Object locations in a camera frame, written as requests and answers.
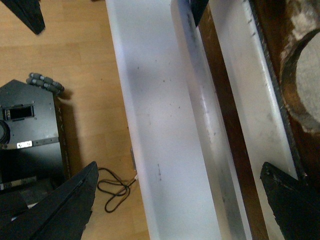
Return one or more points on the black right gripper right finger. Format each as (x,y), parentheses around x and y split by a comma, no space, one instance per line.
(295,206)

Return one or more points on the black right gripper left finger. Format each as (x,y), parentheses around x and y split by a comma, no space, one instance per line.
(62,215)

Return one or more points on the wooden drawer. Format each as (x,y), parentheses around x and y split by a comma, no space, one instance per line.
(290,37)

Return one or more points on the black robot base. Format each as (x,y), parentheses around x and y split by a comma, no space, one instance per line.
(33,155)

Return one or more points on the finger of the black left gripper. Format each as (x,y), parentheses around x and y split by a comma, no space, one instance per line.
(197,8)
(29,12)

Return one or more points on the white metal drawer handle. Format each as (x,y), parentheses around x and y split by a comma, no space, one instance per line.
(243,213)

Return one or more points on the grey omni wheel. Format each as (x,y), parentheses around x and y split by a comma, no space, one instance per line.
(45,82)

